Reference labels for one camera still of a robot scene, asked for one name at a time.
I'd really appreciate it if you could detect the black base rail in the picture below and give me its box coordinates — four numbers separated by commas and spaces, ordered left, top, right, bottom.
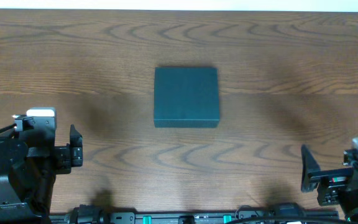
50, 203, 339, 224

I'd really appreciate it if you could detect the dark green gift box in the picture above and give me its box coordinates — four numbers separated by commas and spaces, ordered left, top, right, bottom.
154, 67, 220, 128

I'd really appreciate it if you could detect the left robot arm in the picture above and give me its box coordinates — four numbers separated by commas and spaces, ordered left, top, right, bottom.
0, 115, 83, 223

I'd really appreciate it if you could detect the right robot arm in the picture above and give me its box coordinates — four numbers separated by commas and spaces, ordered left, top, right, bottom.
301, 144, 358, 223

